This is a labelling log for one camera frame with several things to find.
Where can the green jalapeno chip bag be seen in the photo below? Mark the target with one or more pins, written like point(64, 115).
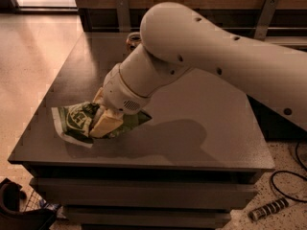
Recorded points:
point(73, 123)

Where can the grey table with drawers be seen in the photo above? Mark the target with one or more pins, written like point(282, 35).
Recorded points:
point(187, 168)

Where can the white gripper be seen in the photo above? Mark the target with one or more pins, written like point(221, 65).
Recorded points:
point(120, 91)

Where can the left metal bracket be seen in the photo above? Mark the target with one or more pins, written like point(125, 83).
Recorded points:
point(123, 15)

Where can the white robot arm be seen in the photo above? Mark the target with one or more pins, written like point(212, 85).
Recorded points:
point(175, 40)

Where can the metal bracket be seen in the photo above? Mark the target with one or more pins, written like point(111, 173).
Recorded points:
point(123, 15)
point(265, 19)

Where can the wooden wall counter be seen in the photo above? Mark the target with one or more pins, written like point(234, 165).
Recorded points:
point(288, 26)

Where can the black white power strip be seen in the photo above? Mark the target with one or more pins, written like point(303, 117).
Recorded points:
point(269, 209)

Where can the dark bin on floor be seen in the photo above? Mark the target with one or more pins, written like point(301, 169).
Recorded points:
point(11, 218)

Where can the gold soda can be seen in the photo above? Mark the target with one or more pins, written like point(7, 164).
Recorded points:
point(133, 40)

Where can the right metal bracket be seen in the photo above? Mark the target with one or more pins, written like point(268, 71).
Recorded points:
point(265, 19)

